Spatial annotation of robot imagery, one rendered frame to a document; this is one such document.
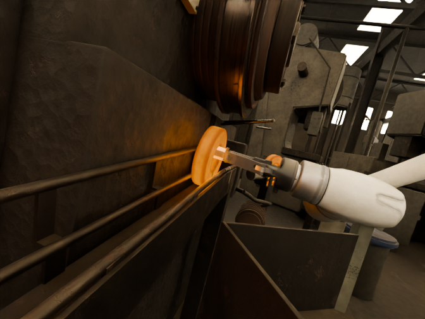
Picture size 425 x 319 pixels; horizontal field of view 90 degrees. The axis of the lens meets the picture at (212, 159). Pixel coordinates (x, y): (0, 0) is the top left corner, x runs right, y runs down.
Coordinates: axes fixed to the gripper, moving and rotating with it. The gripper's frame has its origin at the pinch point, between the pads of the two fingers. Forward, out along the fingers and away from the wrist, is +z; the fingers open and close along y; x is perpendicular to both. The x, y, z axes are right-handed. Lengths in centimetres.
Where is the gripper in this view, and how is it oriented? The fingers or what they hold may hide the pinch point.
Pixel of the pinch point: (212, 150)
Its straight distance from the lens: 53.7
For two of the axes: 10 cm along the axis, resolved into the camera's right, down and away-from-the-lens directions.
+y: 2.6, -0.5, 9.6
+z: -9.2, -3.1, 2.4
